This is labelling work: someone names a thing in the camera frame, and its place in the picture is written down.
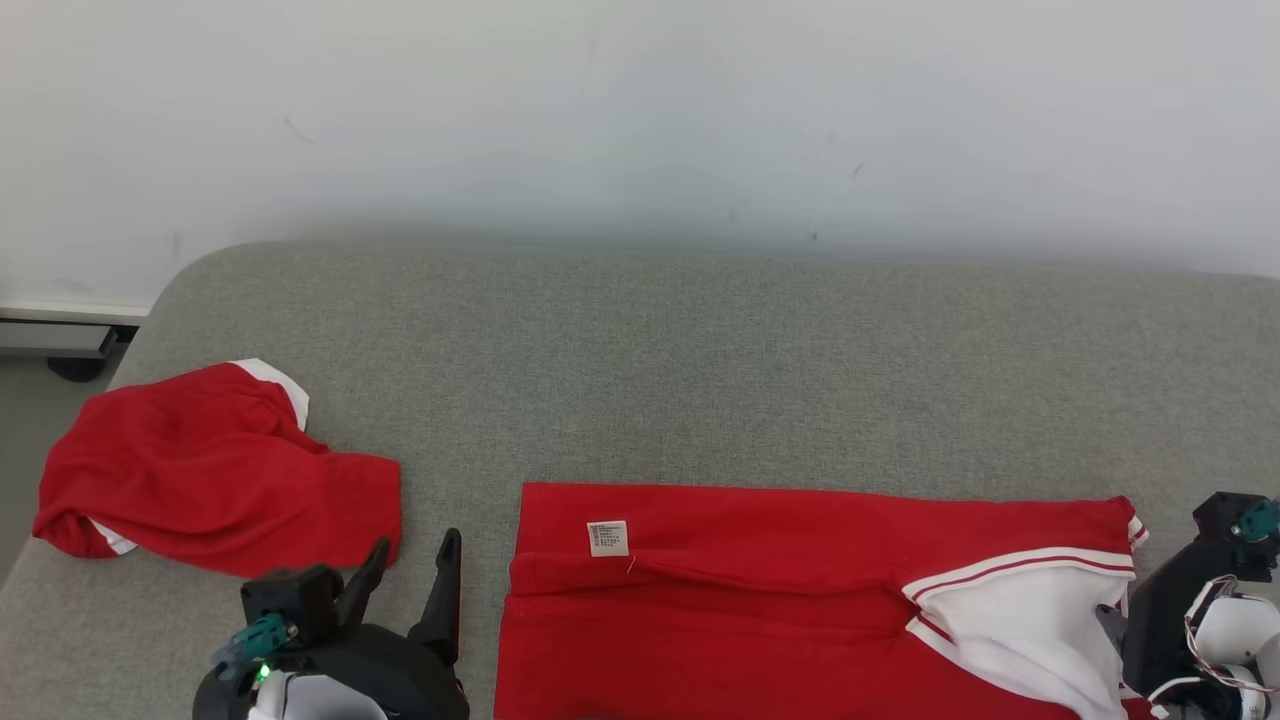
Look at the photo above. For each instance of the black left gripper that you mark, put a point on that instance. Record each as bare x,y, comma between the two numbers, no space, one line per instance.
410,680

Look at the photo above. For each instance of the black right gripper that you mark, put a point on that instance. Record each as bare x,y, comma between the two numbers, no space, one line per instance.
1160,620

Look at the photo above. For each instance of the red basketball shorts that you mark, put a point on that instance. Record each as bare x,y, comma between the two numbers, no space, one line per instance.
210,470

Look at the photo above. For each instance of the red white basketball jersey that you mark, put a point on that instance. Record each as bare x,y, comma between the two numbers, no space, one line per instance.
750,640

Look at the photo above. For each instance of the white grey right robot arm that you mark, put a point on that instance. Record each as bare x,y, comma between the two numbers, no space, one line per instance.
1235,630

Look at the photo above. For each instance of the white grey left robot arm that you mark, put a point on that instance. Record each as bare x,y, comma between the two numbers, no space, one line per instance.
310,700

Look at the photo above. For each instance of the white wall baseboard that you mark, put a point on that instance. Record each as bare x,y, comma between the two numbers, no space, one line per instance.
70,311

